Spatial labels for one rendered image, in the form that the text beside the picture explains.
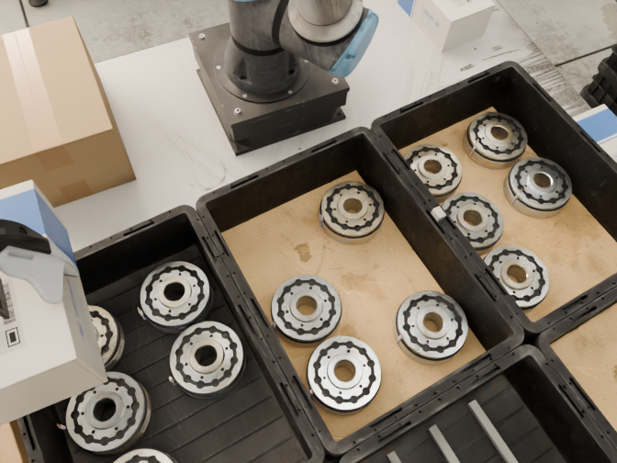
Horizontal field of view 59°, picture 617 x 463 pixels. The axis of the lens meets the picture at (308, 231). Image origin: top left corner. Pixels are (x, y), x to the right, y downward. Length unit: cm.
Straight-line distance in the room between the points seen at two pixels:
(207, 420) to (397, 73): 85
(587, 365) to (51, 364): 71
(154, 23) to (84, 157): 152
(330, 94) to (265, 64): 14
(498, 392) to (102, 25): 215
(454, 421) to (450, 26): 84
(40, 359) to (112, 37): 205
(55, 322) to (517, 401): 61
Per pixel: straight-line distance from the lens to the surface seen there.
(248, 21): 98
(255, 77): 105
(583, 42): 266
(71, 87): 108
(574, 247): 97
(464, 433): 81
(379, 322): 82
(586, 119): 120
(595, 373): 90
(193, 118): 119
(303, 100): 107
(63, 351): 52
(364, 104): 121
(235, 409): 79
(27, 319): 55
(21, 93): 111
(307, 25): 87
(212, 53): 115
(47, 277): 53
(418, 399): 70
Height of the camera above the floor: 160
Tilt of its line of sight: 62 degrees down
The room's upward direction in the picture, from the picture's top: 3 degrees clockwise
